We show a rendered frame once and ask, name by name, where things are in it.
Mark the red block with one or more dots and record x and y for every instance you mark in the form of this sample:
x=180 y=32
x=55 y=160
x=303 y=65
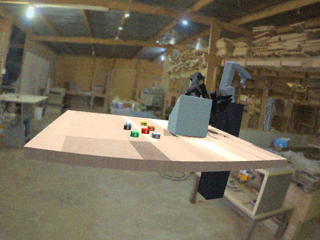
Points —
x=145 y=131

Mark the green block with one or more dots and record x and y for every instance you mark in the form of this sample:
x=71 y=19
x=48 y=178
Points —
x=134 y=134

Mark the yellow block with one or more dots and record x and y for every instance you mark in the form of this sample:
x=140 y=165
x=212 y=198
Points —
x=143 y=123

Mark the orange block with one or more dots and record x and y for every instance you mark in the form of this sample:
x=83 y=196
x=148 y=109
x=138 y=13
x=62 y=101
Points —
x=151 y=128

